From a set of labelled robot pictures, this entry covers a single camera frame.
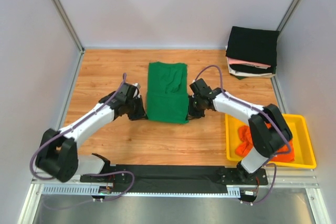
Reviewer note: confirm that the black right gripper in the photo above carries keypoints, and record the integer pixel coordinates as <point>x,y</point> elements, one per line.
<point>192,115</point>

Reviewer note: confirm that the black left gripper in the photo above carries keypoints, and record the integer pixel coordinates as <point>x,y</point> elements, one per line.
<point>141,114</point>

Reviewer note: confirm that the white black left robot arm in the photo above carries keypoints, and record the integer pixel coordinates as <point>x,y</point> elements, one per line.
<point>58,155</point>

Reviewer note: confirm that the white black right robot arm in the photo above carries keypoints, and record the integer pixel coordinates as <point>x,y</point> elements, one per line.
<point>269,130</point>

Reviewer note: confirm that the orange t shirt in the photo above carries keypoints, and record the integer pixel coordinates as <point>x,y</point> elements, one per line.
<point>246,145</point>

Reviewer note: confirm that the dark green folded t shirt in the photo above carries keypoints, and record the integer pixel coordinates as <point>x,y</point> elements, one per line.
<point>242,75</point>

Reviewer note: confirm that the black base cloth strip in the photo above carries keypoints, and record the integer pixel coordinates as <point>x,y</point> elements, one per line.
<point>175,178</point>

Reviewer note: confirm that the black folded t shirt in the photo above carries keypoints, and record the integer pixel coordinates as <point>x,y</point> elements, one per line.
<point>253,70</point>
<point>254,45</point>

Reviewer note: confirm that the pink folded t shirt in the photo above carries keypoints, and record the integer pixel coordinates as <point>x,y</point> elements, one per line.
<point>232,61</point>

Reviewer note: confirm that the white folded t shirt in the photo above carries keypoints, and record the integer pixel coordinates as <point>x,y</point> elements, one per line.
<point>244,71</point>

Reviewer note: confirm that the black folded t shirt top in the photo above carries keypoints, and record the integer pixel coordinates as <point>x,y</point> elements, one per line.
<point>254,45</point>

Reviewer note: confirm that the yellow plastic tray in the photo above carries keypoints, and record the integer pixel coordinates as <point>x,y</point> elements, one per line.
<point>301,144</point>

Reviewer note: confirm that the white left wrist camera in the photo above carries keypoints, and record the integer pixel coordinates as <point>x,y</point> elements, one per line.
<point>137,90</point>

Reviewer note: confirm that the aluminium frame rail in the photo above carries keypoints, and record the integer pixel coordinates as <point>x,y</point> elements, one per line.
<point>230,176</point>

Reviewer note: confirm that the grey slotted cable duct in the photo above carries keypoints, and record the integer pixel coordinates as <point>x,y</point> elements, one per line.
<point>95,190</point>

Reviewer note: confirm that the left aluminium corner post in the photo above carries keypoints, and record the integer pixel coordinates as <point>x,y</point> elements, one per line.
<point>62,13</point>

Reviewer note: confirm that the aluminium corner post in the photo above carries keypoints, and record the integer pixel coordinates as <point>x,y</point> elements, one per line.
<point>62,13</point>
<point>295,1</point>

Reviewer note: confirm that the right aluminium corner post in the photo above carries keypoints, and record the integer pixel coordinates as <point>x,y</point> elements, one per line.
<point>295,1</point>

